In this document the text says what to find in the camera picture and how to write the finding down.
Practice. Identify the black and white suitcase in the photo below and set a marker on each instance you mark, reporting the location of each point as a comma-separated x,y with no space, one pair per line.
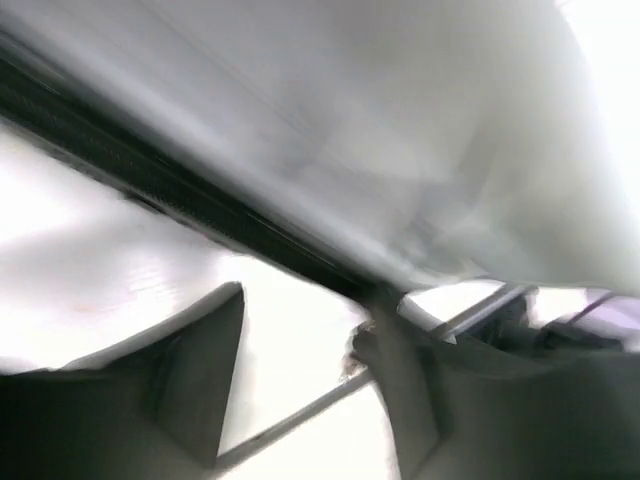
429,141

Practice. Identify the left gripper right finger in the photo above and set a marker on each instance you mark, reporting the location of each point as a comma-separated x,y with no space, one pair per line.
508,401

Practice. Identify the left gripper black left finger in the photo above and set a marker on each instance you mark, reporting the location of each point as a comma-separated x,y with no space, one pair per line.
149,407

